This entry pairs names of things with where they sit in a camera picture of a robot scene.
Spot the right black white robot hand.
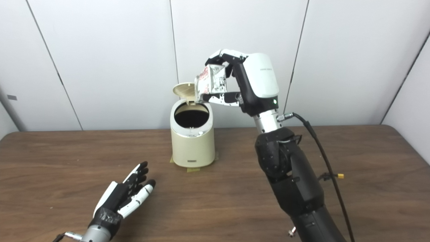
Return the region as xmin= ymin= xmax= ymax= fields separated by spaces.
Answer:
xmin=201 ymin=49 xmax=280 ymax=117

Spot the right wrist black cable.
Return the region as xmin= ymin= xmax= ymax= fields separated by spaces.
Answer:
xmin=277 ymin=113 xmax=356 ymax=242

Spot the thin cable with yellow plug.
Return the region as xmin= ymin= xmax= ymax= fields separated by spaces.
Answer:
xmin=318 ymin=172 xmax=344 ymax=182

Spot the cream-colored lidded bin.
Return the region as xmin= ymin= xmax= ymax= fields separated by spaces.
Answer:
xmin=170 ymin=82 xmax=215 ymax=168

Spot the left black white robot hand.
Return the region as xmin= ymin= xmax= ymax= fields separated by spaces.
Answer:
xmin=89 ymin=161 xmax=157 ymax=233

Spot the white green milk carton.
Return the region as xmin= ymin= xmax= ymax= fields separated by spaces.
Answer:
xmin=194 ymin=64 xmax=228 ymax=103

